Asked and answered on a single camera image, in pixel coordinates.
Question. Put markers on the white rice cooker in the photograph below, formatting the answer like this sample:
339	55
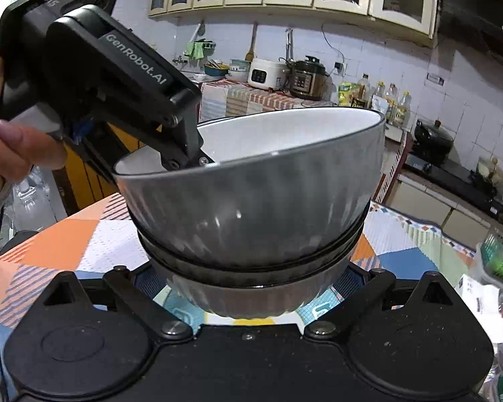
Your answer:
266	74

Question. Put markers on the green plastic basket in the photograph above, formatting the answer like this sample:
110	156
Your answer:
501	259

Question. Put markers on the large clear water bottle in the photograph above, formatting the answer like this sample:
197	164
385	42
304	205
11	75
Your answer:
33	205

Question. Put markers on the yellow wooden chair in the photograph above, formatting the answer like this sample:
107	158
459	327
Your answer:
92	176

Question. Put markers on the blue plate with egg print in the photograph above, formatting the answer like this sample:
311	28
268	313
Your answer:
322	305

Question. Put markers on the black gas stove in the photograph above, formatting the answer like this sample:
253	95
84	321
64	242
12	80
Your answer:
457	184

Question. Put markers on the white tissue pack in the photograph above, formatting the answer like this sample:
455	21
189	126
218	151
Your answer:
480	301

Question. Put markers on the black range hood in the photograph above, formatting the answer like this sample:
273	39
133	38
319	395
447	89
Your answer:
478	12

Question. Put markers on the grey ribbed bowl white inside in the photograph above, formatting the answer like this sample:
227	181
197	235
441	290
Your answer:
251	201
251	301
184	264

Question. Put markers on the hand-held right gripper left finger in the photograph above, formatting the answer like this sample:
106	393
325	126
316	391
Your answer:
151	310

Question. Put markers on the stack of white bowls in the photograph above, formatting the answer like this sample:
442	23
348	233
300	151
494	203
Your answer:
239	71

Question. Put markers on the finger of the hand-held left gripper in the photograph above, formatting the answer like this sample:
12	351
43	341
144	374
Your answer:
180	146
84	132

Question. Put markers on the person's left hand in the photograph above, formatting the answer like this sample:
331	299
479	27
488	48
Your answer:
21	146

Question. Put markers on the wooden spatula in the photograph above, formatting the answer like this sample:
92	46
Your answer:
250	46

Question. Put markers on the blue bowl with utensils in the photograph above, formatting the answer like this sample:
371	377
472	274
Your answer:
216	70

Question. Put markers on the patchwork tablecloth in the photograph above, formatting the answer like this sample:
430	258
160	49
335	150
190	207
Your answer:
67	243

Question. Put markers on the green hanging cloth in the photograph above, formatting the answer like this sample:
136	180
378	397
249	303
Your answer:
197	50

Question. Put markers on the yellow snack bag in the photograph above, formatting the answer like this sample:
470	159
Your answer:
348	94

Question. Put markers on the dark electric pressure cooker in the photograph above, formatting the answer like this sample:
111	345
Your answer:
308	79

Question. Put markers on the black wok with lid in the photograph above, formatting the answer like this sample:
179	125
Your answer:
434	140

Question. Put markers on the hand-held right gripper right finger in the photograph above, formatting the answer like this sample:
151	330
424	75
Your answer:
352	305

